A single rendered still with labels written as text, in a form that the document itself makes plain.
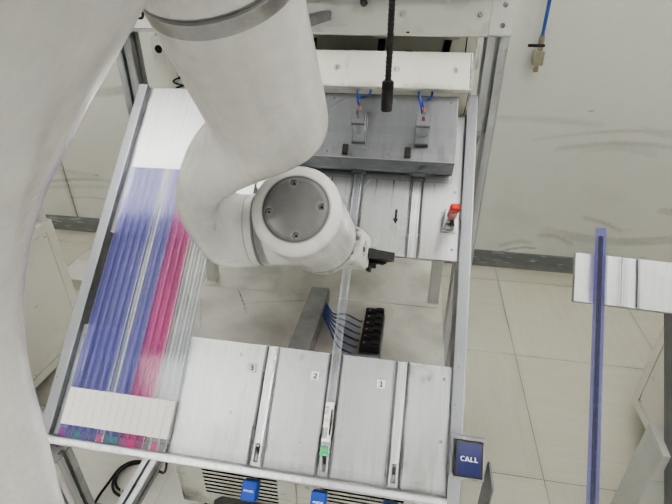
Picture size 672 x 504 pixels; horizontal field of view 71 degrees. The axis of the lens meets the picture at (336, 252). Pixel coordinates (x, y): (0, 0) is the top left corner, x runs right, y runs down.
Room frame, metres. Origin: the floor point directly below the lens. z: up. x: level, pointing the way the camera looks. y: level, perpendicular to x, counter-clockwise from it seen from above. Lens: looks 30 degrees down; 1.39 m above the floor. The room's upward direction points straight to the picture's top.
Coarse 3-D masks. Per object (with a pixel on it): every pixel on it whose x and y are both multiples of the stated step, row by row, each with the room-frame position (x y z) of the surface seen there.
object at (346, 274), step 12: (360, 180) 0.82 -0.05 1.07; (360, 192) 0.81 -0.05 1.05; (348, 276) 0.69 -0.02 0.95; (348, 288) 0.67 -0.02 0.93; (336, 324) 0.63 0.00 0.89; (336, 336) 0.61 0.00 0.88; (336, 348) 0.60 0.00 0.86; (336, 360) 0.59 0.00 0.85; (336, 372) 0.57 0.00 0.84; (336, 384) 0.56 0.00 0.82; (324, 444) 0.49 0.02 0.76
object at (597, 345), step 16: (592, 320) 0.50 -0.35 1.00; (592, 336) 0.49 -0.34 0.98; (592, 352) 0.47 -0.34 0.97; (592, 368) 0.46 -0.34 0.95; (592, 384) 0.45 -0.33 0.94; (592, 400) 0.43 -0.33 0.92; (592, 416) 0.42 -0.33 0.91; (592, 432) 0.41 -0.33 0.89; (592, 448) 0.39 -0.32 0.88; (592, 464) 0.38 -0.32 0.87; (592, 480) 0.37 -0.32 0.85; (592, 496) 0.35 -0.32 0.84
